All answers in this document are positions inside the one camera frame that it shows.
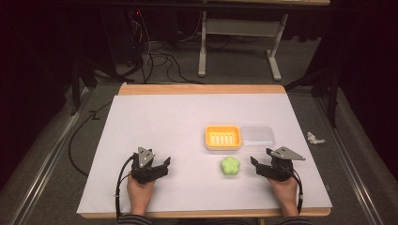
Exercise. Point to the crumpled white paper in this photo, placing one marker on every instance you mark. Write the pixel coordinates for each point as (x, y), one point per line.
(313, 138)

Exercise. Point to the green flower-shaped soap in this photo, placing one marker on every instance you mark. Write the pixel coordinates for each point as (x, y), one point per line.
(230, 165)

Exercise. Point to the white table sheet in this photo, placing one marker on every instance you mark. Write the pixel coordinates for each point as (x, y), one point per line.
(169, 125)

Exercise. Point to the clear plastic lid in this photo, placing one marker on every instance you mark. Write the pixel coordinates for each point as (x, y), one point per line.
(257, 136)

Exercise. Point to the white metal desk frame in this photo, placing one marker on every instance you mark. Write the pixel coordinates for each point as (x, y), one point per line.
(241, 27)

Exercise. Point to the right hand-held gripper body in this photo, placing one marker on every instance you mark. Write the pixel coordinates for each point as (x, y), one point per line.
(278, 170)

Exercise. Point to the person's left hand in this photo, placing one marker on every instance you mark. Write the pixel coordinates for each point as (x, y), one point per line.
(140, 195)

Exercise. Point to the person's right hand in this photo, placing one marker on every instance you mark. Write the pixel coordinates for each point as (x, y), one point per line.
(285, 193)

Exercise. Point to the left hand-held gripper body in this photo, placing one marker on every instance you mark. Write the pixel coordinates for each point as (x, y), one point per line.
(144, 172)

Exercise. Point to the yellow soap dish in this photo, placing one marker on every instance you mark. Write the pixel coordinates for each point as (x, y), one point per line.
(212, 130)

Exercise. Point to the black stand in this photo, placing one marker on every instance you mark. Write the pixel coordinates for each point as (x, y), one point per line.
(76, 90)
(333, 93)

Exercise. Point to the wooden table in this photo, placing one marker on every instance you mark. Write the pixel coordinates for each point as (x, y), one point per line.
(200, 89)

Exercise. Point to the metal floor rail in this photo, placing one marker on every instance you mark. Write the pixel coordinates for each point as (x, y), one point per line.
(53, 153)
(347, 162)

